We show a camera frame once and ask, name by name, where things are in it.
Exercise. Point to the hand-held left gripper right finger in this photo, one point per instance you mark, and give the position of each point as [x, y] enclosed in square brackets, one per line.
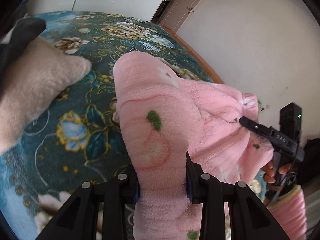
[189, 192]

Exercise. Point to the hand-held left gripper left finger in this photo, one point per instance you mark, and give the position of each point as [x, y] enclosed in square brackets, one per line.
[130, 182]

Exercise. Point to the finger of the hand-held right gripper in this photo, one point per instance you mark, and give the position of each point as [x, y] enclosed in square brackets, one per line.
[256, 127]

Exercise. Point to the pink fleece garment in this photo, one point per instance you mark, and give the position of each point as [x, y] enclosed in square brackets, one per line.
[160, 130]

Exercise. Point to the person's right forearm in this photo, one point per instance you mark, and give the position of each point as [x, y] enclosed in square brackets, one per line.
[292, 212]

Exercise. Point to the person's right hand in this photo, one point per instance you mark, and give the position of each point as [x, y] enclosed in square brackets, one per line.
[269, 173]

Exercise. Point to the beige fluffy garment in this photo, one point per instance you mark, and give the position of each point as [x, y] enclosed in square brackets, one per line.
[32, 90]

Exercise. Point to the beige door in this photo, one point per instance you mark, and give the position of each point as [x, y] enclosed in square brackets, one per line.
[182, 2]

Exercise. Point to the black garment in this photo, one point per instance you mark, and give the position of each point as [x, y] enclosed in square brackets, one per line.
[20, 37]

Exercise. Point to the wooden bed frame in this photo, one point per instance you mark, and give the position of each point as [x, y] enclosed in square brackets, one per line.
[200, 57]

